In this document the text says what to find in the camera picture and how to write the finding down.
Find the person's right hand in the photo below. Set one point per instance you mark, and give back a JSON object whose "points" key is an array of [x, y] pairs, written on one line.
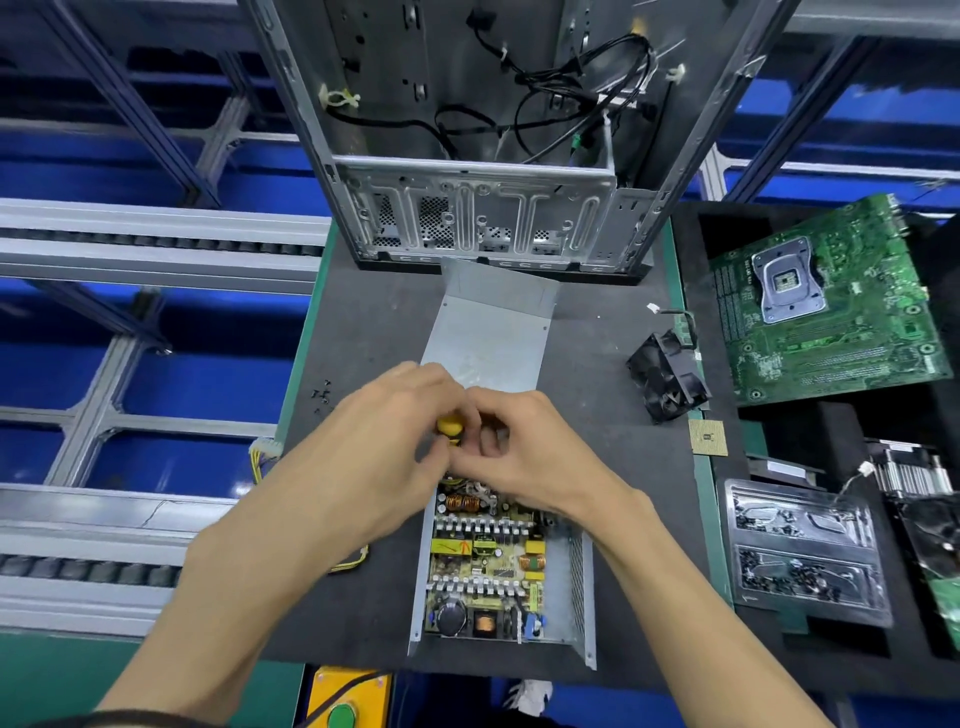
{"points": [[548, 458]]}

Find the person's left hand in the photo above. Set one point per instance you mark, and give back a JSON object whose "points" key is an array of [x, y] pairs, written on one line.
{"points": [[368, 465]]}

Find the small black screws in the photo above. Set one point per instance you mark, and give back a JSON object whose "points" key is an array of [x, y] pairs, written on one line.
{"points": [[321, 398]]}

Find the power supply metal base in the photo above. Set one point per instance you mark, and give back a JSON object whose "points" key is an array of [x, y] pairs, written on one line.
{"points": [[570, 593]]}

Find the person's left forearm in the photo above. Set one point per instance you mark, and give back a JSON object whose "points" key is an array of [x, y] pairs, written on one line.
{"points": [[203, 630]]}

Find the person's right forearm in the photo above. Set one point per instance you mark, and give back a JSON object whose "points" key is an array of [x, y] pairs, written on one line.
{"points": [[720, 638]]}

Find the grey power supply cover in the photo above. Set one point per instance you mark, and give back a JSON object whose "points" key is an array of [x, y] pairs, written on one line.
{"points": [[488, 323]]}

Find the person's right shoe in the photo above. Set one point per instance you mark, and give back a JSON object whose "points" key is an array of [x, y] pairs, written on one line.
{"points": [[531, 698]]}

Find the black foam work mat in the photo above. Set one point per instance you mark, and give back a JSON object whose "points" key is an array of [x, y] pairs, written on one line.
{"points": [[360, 330]]}

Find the black cooling fan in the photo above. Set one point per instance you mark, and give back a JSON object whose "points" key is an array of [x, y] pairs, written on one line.
{"points": [[668, 375]]}

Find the small square processor chip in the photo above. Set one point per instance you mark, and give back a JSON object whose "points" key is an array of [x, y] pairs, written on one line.
{"points": [[708, 437]]}

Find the yellow button box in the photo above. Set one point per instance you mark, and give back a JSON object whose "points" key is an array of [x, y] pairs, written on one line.
{"points": [[342, 702]]}

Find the silver computer tower chassis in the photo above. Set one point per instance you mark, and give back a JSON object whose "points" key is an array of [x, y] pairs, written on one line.
{"points": [[480, 210]]}

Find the clear plastic screw tray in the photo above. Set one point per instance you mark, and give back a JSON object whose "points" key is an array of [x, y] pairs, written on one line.
{"points": [[806, 555]]}

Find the black foam parts tray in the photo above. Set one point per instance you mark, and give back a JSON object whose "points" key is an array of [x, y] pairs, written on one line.
{"points": [[840, 443]]}

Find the green motherboard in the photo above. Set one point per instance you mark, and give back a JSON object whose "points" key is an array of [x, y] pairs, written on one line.
{"points": [[833, 323]]}

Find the silver heatsink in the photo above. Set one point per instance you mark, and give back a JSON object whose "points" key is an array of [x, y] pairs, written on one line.
{"points": [[912, 465]]}

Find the black hard disk drive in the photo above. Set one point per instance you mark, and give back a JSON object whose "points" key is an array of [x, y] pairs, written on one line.
{"points": [[938, 563]]}

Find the aluminium conveyor frame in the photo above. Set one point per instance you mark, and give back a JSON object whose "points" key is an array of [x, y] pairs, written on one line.
{"points": [[150, 240]]}

